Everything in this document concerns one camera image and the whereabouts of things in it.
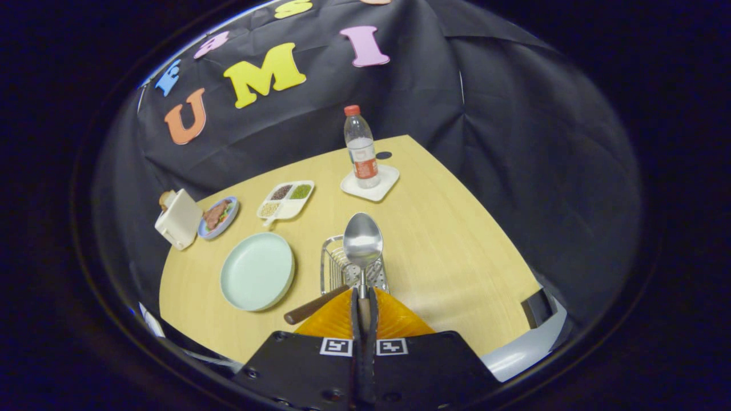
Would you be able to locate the white square coaster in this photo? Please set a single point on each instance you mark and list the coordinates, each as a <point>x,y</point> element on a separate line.
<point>388,180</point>

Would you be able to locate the white toaster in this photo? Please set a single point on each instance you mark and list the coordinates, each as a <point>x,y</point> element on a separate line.
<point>180,220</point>

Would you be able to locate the pale green round plate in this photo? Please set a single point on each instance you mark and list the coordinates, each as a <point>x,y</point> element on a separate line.
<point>257,271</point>

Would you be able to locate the dark box-shaped object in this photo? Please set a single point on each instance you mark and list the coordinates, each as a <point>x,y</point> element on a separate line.
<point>539,308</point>

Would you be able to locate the cooked meat piece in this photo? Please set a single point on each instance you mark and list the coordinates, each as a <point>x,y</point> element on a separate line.
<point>216,215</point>

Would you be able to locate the small blue plate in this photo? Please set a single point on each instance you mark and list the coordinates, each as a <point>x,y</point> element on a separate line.
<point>220,233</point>

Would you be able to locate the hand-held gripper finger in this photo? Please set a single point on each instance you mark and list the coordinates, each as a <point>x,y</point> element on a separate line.
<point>371,371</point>
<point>357,371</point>

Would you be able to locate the clear red-capped water bottle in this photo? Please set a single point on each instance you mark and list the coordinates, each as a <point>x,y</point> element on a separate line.
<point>361,148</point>

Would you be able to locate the white board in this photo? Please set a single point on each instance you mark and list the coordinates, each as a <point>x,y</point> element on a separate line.
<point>151,321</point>

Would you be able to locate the black backdrop cloth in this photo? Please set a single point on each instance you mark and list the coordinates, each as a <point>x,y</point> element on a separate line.
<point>514,171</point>

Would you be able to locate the white rounded object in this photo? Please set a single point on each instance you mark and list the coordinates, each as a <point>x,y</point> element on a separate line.
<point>514,357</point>

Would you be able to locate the white divided bean tray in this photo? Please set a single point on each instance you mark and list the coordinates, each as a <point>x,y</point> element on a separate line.
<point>294,206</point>

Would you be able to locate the toast bread slice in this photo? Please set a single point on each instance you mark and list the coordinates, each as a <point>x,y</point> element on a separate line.
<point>165,200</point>

